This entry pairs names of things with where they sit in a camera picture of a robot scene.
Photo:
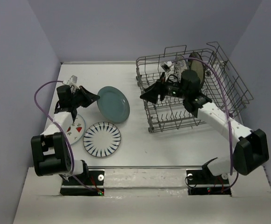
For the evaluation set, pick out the brown rimmed cream plate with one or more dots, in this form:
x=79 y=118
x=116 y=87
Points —
x=195 y=64

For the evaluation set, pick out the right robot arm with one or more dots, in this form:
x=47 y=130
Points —
x=249 y=148

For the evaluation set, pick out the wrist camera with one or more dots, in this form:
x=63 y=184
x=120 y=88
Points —
x=168 y=68
x=71 y=81

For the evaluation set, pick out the blue floral plate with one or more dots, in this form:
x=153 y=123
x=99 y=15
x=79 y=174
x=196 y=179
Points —
x=180 y=64

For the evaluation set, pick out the blue striped white plate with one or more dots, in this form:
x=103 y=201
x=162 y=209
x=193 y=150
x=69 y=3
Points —
x=102 y=139

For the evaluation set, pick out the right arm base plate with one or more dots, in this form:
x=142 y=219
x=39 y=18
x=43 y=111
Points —
x=199 y=185

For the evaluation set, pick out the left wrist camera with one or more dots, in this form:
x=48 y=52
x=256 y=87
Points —
x=71 y=81

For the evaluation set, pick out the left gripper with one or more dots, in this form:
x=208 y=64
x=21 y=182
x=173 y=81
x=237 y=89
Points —
x=89 y=98

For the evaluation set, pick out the grey wire dish rack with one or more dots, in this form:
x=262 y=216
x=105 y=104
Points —
x=222 y=84

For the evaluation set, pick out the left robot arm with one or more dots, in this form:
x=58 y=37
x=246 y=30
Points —
x=52 y=153

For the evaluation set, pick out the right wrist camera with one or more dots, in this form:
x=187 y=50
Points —
x=168 y=68

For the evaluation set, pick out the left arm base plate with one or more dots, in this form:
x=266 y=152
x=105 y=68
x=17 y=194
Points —
x=82 y=185

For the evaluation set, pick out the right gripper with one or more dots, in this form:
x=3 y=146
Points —
x=151 y=94

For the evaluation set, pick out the teal plate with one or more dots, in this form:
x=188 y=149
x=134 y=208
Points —
x=113 y=104

